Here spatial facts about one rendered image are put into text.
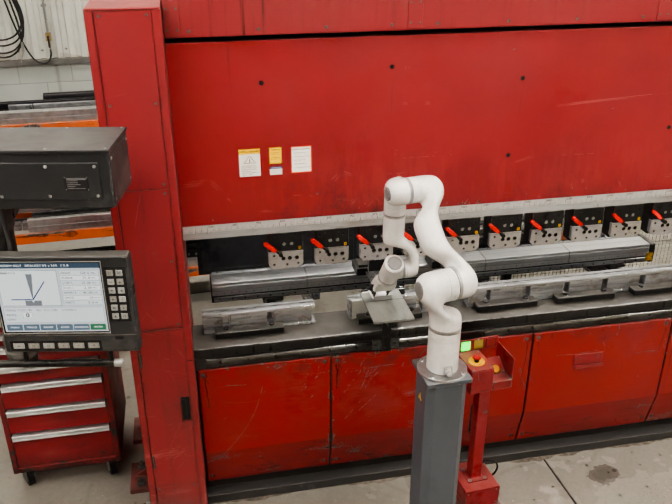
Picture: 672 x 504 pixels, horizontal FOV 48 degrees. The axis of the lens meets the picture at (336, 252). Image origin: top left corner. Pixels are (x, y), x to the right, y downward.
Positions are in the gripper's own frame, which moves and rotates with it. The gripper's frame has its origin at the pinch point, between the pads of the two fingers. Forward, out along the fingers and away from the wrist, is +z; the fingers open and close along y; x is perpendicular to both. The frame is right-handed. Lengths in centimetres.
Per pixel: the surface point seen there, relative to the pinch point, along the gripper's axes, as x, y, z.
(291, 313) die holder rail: 2.9, 40.1, 9.1
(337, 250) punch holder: -15.1, 19.5, -15.2
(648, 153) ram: -38, -123, -41
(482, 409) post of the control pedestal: 54, -42, 20
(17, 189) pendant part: -9, 132, -97
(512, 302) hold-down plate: 9, -64, 8
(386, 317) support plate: 15.9, 2.2, -10.3
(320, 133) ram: -49, 26, -55
